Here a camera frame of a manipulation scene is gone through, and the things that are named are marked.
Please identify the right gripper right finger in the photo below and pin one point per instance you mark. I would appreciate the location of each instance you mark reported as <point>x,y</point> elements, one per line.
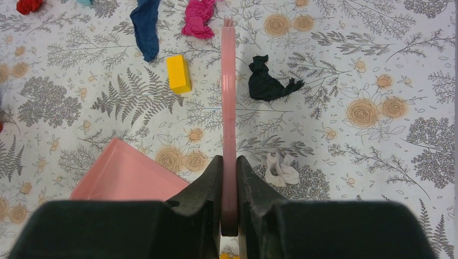
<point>272,226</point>

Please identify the pink brush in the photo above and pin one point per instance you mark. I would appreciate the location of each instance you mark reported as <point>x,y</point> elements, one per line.
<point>229,198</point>

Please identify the pink dustpan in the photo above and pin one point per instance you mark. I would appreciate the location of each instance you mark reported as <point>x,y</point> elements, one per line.
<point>122,173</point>

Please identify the yellow grid block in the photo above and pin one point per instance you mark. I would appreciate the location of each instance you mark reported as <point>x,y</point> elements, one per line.
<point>228,256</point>

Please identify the small yellow block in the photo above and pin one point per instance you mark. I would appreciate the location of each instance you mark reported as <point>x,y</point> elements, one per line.
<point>178,73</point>

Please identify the red paper scrap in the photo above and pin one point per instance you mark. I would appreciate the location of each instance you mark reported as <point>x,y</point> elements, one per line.
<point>25,7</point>

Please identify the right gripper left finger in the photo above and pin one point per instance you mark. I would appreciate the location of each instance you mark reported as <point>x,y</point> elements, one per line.
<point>185,226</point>

